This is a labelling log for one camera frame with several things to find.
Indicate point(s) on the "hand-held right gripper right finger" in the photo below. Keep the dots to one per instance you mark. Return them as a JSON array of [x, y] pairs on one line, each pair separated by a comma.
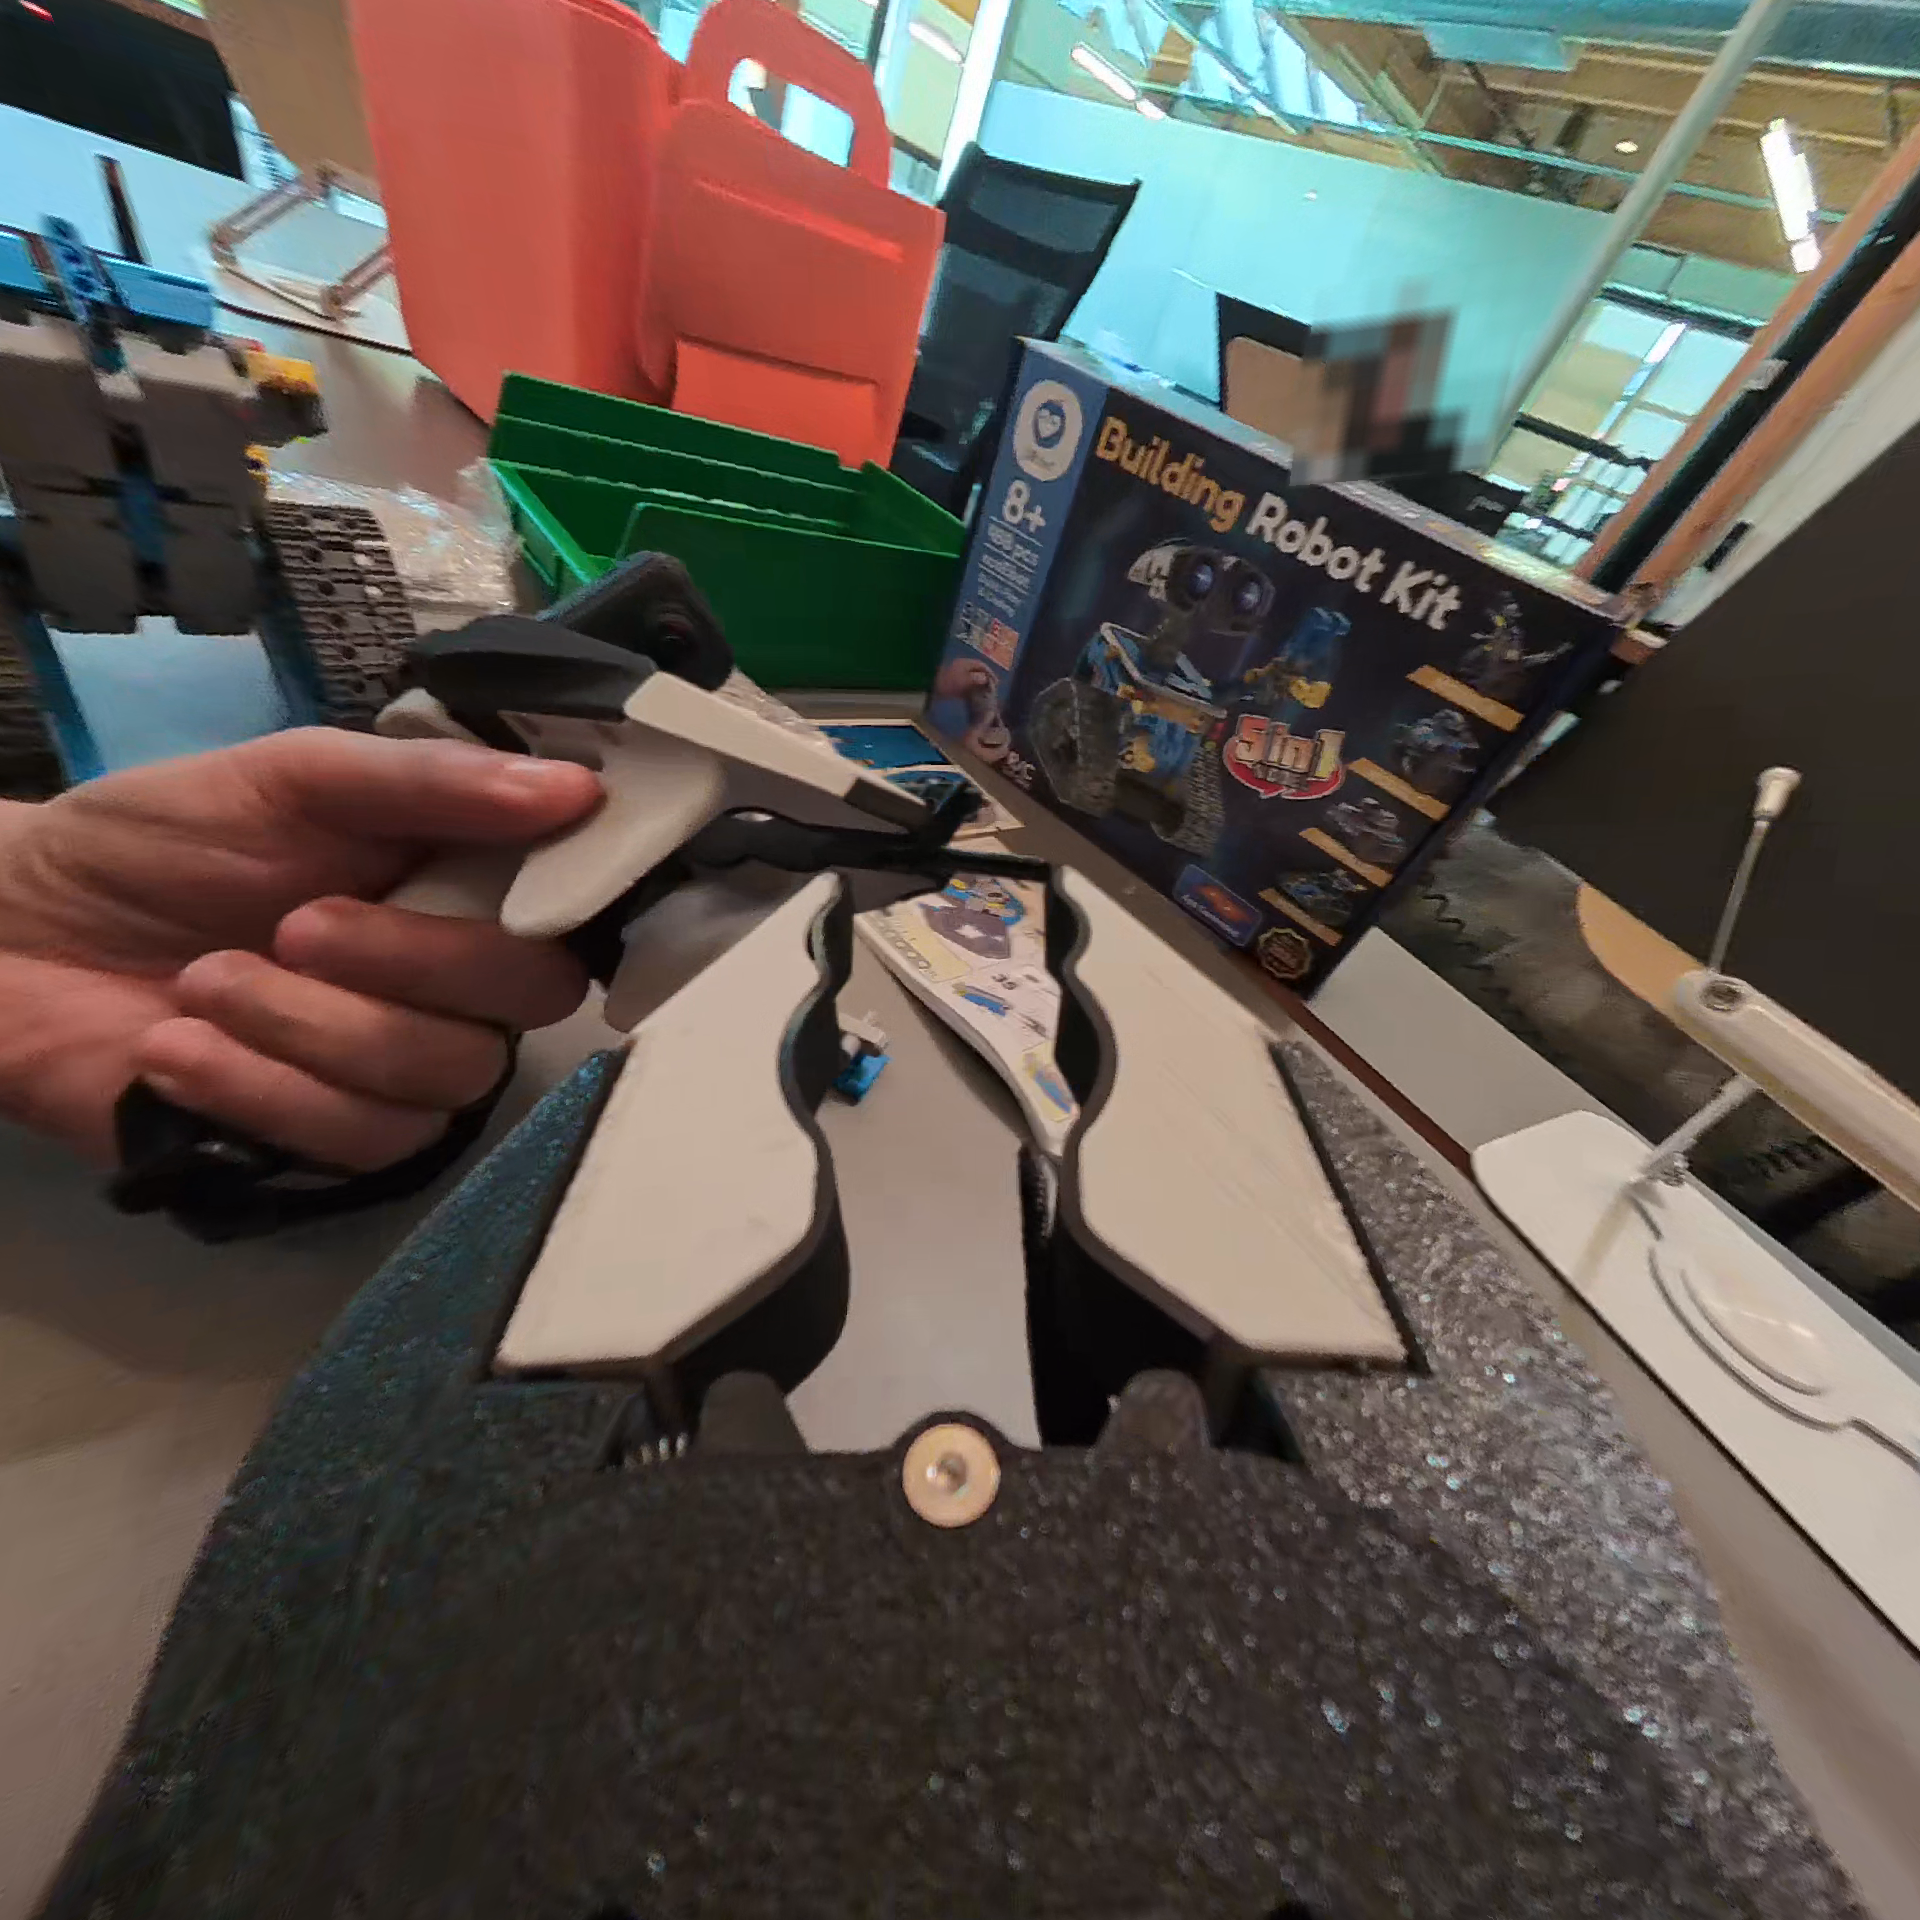
[[1200, 1184]]

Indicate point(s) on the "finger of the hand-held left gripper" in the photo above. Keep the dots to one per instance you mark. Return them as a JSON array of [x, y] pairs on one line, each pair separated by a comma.
[[750, 749], [750, 848]]

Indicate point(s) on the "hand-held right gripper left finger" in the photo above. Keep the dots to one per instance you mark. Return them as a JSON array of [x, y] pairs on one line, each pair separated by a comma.
[[674, 1201]]

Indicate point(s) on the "black connector piece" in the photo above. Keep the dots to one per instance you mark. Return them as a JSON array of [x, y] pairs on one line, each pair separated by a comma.
[[931, 838]]

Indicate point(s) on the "blue brick assembly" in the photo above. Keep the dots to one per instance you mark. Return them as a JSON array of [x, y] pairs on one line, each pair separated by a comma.
[[857, 1073]]

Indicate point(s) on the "black axle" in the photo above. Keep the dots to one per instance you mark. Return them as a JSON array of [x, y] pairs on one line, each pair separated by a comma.
[[1020, 867]]

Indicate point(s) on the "white desk lamp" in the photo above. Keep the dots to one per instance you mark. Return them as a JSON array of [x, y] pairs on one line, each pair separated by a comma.
[[1588, 1243]]

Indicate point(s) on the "grey desk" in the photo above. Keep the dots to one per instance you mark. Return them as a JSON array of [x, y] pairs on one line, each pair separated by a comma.
[[180, 1349]]

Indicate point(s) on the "person's left hand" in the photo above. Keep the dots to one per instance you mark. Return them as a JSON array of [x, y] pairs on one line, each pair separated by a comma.
[[180, 900]]

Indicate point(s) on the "sticker sheet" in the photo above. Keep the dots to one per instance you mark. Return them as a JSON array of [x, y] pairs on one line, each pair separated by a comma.
[[900, 749]]

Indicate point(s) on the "green storage bin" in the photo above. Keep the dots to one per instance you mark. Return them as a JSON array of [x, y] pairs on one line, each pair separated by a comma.
[[810, 598]]

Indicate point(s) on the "clear bubble wrap bag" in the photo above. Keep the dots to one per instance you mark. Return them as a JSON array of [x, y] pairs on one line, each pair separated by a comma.
[[450, 556]]

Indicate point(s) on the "instruction booklet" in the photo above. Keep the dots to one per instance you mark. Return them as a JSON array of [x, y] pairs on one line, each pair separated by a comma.
[[973, 961]]

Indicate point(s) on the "robot kit box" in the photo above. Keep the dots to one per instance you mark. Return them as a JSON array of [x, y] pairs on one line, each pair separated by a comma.
[[1200, 674]]

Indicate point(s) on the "wooden table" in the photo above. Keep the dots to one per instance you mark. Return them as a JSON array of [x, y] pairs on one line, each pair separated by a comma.
[[1628, 931]]

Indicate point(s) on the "black office chair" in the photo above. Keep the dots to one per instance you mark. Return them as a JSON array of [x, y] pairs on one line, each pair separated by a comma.
[[1020, 269]]

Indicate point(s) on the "partly built toy robot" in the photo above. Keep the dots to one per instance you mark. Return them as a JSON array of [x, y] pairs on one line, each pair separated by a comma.
[[136, 493]]

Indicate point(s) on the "black partition panel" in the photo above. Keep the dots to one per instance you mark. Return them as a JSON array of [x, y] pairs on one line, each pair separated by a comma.
[[1769, 720]]

